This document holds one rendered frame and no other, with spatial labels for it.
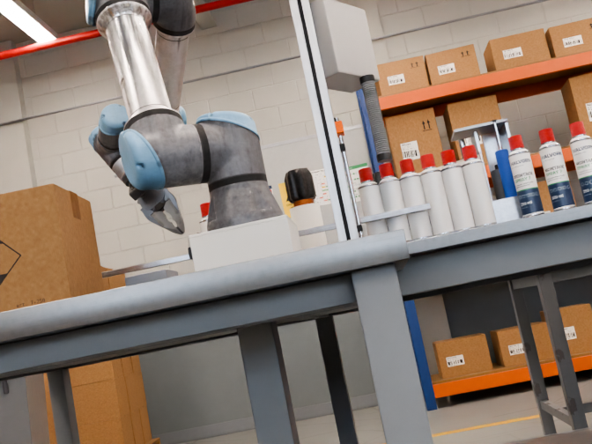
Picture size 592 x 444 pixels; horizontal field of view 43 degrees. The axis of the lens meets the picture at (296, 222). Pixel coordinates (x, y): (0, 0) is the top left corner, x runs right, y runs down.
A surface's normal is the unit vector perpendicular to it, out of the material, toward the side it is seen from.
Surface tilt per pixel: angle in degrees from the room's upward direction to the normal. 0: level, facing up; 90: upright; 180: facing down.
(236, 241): 90
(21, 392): 93
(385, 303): 90
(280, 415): 90
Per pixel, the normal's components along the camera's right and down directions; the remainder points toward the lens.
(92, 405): -0.01, -0.14
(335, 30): 0.73, -0.24
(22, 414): 0.22, -0.12
